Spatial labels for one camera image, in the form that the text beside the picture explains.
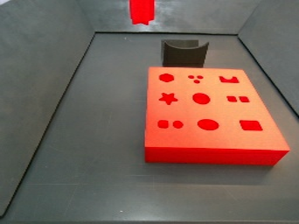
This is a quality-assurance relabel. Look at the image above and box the red star peg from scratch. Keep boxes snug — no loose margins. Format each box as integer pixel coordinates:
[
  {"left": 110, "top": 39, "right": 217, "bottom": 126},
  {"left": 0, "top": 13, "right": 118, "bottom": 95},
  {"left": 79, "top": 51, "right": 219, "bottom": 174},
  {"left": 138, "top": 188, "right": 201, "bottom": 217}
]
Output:
[{"left": 128, "top": 0, "right": 155, "bottom": 25}]

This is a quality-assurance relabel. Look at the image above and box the red shape-sorter block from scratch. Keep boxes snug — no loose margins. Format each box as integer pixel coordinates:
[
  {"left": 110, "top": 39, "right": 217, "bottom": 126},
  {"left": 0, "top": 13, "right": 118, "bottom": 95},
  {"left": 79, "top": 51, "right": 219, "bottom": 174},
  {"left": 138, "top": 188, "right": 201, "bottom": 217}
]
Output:
[{"left": 144, "top": 67, "right": 290, "bottom": 165}]

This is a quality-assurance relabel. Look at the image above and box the black curved holder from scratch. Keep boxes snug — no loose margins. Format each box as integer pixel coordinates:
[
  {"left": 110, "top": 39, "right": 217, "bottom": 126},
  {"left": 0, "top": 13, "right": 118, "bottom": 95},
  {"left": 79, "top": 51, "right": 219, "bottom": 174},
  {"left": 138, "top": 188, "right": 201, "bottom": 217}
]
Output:
[{"left": 162, "top": 39, "right": 210, "bottom": 67}]

